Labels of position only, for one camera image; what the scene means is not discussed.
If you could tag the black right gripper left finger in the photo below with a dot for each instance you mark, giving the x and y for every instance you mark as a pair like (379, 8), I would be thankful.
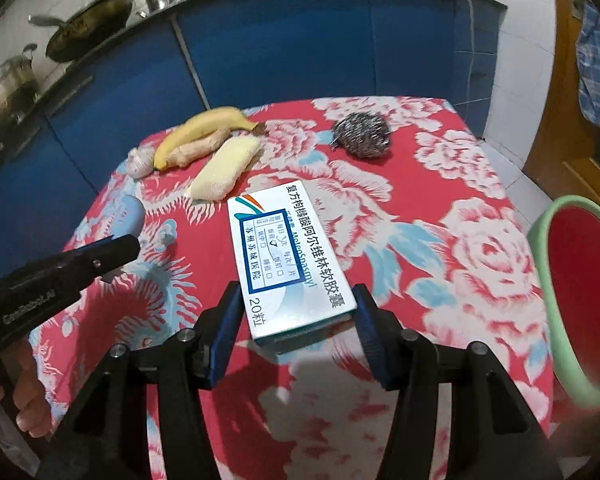
(215, 334)

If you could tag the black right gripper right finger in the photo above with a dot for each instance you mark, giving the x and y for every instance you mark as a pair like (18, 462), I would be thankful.
(390, 356)

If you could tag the white medicine box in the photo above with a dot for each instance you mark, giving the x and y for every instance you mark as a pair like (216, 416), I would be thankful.
(291, 280)

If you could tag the steel wool scrubber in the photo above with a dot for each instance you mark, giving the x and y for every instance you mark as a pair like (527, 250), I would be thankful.
(362, 135)

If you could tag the blue kitchen cabinets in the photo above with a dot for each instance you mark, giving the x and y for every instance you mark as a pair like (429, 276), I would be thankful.
(245, 53)

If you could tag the person's left hand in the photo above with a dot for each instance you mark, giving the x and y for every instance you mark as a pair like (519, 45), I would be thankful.
(34, 417)

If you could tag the red floral tablecloth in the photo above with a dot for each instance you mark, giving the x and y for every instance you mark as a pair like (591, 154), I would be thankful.
(427, 228)

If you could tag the pale peeled vegetable piece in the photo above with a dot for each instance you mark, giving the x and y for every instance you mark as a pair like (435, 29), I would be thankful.
(221, 173)

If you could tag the ginger root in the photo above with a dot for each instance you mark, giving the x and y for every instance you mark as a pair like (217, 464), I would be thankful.
(187, 153)

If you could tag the red bin green rim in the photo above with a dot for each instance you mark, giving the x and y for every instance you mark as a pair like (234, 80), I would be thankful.
(565, 245)

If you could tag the garlic bulb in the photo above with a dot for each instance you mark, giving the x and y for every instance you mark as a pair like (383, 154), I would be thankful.
(140, 162)

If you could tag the yellow banana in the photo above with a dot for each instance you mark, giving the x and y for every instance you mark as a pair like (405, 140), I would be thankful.
(201, 125)

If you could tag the steel stock pot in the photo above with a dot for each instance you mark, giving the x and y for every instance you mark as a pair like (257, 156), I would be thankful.
(18, 87)

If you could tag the wooden door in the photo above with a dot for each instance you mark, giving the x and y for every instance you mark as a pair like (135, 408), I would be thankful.
(562, 158)

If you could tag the black wok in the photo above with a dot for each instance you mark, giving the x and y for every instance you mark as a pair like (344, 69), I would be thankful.
(85, 30)

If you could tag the small steel pot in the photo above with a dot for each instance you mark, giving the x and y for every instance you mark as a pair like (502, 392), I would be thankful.
(153, 6)

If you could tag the blue plaid shirt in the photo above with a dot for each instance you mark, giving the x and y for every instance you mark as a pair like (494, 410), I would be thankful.
(588, 64)

